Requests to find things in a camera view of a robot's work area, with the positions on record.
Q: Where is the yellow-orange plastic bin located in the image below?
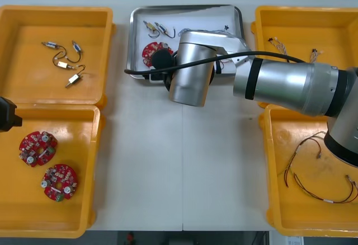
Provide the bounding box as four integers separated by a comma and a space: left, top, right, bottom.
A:
0, 5, 116, 106
0, 102, 106, 239
258, 103, 358, 239
251, 5, 358, 109

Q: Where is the round red circuit board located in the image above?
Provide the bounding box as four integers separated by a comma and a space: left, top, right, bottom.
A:
41, 163, 78, 202
142, 41, 175, 68
18, 131, 59, 168

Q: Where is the blue label metal solenoid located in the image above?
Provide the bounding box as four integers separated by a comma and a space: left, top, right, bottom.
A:
41, 41, 67, 58
67, 40, 84, 63
154, 22, 176, 39

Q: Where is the steel tray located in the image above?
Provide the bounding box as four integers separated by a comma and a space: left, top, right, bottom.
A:
125, 4, 247, 81

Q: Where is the white twisted wire harness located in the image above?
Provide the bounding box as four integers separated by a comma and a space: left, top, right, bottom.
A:
267, 37, 288, 56
309, 48, 324, 63

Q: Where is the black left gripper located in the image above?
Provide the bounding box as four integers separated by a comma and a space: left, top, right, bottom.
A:
0, 96, 23, 133

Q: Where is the small metal solenoid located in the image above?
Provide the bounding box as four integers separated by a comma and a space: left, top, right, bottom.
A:
64, 65, 86, 88
143, 20, 159, 39
53, 50, 78, 70

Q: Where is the multi-branch thin wire harness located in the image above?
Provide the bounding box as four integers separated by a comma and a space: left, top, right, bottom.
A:
283, 132, 327, 187

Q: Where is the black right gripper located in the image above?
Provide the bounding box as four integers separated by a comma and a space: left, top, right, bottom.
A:
163, 68, 176, 92

